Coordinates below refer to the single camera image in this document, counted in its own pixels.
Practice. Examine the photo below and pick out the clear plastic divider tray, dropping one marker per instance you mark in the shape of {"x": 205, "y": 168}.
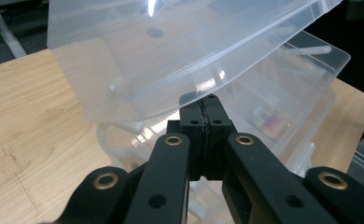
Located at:
{"x": 329, "y": 67}

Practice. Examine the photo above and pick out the white metal desk frame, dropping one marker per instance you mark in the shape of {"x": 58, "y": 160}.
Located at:
{"x": 6, "y": 34}

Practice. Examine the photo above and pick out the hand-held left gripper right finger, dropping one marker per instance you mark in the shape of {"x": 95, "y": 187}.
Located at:
{"x": 216, "y": 140}

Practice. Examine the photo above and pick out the round gold tin red label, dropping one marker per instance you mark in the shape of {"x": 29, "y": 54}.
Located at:
{"x": 272, "y": 122}

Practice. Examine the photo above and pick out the clear plastic storage box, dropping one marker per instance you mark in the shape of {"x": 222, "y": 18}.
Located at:
{"x": 124, "y": 56}

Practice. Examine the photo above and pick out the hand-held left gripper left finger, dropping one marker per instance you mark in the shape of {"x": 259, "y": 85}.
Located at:
{"x": 197, "y": 140}

